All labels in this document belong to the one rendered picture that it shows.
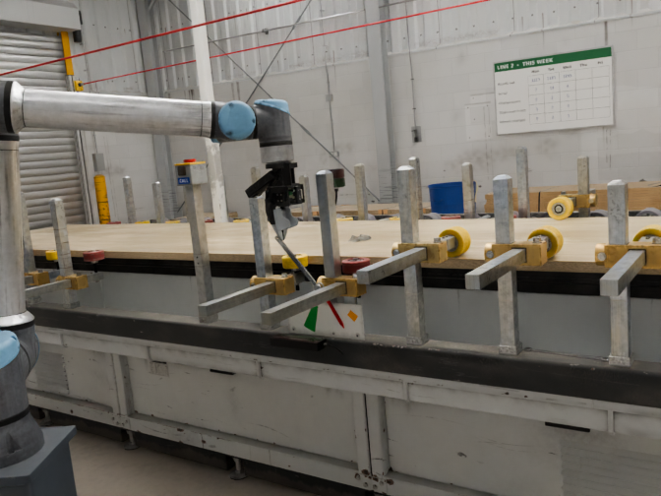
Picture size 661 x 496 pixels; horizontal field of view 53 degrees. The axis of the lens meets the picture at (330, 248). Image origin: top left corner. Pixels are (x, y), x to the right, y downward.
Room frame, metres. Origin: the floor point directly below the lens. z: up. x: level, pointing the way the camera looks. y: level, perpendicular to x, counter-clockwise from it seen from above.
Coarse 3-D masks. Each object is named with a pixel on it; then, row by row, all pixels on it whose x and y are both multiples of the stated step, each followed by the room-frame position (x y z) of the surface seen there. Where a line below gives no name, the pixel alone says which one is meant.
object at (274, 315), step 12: (324, 288) 1.71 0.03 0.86; (336, 288) 1.73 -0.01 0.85; (300, 300) 1.60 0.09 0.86; (312, 300) 1.63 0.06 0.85; (324, 300) 1.68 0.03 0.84; (264, 312) 1.51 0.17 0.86; (276, 312) 1.51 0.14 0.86; (288, 312) 1.55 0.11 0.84; (300, 312) 1.59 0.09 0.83; (264, 324) 1.51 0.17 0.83
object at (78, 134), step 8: (72, 80) 4.17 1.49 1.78; (72, 88) 4.15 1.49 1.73; (80, 88) 4.18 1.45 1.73; (80, 136) 4.16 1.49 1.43; (80, 144) 4.15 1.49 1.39; (80, 152) 4.14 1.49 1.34; (80, 160) 4.15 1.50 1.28; (80, 168) 4.16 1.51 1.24; (80, 176) 4.16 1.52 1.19; (88, 176) 4.17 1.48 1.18; (88, 184) 4.16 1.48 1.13; (88, 192) 4.16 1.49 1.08; (88, 200) 4.15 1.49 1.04; (88, 208) 4.14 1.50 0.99; (88, 216) 4.15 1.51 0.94
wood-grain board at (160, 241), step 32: (96, 224) 3.87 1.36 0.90; (128, 224) 3.68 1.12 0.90; (160, 224) 3.51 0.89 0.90; (224, 224) 3.21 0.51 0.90; (352, 224) 2.74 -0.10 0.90; (384, 224) 2.64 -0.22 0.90; (448, 224) 2.46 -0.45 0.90; (480, 224) 2.38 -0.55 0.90; (544, 224) 2.24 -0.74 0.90; (576, 224) 2.17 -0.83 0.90; (640, 224) 2.05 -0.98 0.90; (128, 256) 2.53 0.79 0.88; (160, 256) 2.42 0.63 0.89; (192, 256) 2.33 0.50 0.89; (224, 256) 2.24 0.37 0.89; (320, 256) 2.01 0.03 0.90; (352, 256) 1.95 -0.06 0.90; (384, 256) 1.90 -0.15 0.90; (480, 256) 1.76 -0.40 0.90; (576, 256) 1.64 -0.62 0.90
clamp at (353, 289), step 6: (324, 276) 1.84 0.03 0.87; (342, 276) 1.81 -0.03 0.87; (348, 276) 1.80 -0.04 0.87; (324, 282) 1.80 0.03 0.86; (330, 282) 1.79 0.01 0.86; (348, 282) 1.76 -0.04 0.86; (354, 282) 1.75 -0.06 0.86; (348, 288) 1.76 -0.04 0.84; (354, 288) 1.75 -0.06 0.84; (360, 288) 1.76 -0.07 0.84; (342, 294) 1.77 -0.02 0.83; (348, 294) 1.76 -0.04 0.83; (354, 294) 1.75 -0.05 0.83; (360, 294) 1.76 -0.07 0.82
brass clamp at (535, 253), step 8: (488, 248) 1.54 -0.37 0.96; (496, 248) 1.52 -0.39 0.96; (504, 248) 1.51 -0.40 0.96; (512, 248) 1.50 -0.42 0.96; (520, 248) 1.49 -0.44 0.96; (528, 248) 1.48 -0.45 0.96; (536, 248) 1.47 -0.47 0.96; (544, 248) 1.49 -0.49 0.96; (488, 256) 1.53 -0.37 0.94; (496, 256) 1.52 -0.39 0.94; (528, 256) 1.48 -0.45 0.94; (536, 256) 1.47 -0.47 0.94; (544, 256) 1.48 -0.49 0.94; (528, 264) 1.48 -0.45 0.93; (536, 264) 1.47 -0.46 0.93
